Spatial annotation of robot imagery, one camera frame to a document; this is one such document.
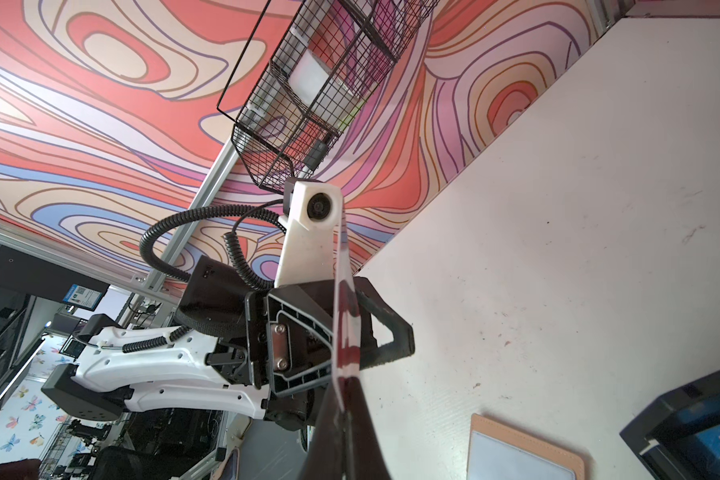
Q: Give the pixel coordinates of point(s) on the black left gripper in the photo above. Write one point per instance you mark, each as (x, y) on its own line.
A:
(252, 324)

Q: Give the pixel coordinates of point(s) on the white roll in basket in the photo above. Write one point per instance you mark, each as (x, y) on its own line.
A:
(310, 79)

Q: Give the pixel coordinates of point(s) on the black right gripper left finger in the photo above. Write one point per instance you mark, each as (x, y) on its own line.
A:
(324, 459)

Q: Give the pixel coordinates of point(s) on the black wire basket left wall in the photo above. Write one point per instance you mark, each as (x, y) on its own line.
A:
(274, 135)

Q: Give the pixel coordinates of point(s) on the tan leather card holder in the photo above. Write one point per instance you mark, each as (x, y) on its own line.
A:
(498, 451)

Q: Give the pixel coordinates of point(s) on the red credit card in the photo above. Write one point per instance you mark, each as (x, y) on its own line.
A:
(346, 340)

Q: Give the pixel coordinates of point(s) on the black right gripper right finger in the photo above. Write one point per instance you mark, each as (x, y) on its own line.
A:
(362, 453)

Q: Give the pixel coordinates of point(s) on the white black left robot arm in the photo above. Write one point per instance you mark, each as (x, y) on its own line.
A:
(118, 370)

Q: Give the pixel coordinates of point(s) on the black plastic bin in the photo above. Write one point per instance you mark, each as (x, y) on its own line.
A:
(681, 412)

